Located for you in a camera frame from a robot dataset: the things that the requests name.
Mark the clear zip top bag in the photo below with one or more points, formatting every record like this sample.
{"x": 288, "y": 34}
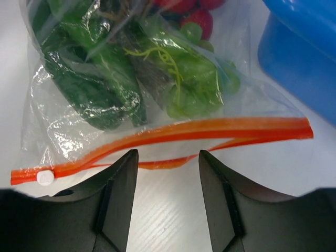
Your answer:
{"x": 57, "y": 140}

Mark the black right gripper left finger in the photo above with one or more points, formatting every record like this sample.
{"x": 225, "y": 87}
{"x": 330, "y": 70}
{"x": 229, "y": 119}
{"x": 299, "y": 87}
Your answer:
{"x": 93, "y": 215}

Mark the blue plastic bin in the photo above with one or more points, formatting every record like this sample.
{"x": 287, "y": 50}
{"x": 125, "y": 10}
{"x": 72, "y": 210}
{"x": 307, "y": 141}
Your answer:
{"x": 297, "y": 50}

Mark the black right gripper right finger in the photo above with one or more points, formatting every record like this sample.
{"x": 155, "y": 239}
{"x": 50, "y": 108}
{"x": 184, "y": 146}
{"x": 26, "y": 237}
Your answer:
{"x": 243, "y": 215}

